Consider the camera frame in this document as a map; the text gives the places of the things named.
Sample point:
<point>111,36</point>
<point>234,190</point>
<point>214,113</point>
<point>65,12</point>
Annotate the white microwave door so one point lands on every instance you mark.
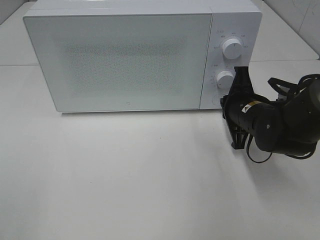
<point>122,62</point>

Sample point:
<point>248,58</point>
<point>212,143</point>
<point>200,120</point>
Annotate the white timer knob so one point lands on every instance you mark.
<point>225,79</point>

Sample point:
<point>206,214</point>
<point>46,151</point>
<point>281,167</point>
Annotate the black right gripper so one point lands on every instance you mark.
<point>242,108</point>

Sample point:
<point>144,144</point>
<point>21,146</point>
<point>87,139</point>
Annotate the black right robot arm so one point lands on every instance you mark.
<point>289,125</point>

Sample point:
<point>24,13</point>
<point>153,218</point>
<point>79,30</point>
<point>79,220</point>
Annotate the upper white power knob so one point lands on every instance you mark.
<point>232,47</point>

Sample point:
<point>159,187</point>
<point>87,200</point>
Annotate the white microwave oven body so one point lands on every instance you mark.
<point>230,18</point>

